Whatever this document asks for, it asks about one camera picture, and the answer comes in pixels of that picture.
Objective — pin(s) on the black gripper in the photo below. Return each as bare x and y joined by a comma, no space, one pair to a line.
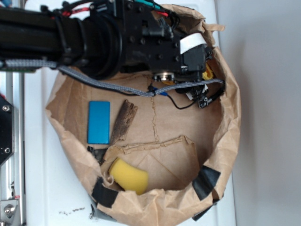
153,43

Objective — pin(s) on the yellow terry cloth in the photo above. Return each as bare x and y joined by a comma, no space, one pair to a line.
207,75

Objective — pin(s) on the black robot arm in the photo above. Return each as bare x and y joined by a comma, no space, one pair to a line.
95,44

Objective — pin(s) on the brown bark piece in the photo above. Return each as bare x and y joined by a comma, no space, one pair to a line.
123,122

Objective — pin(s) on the blue wooden block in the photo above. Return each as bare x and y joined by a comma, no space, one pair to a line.
98,122

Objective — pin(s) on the brown paper bag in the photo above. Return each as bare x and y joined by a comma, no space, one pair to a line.
171,145

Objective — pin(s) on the yellow sponge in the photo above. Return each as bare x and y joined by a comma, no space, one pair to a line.
129,177

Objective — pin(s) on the black tape piece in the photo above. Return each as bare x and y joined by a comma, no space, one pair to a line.
102,195
205,181

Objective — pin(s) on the black mounting plate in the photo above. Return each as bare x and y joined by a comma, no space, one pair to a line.
6,130

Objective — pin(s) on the metal rail frame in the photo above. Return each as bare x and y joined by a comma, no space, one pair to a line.
12,184

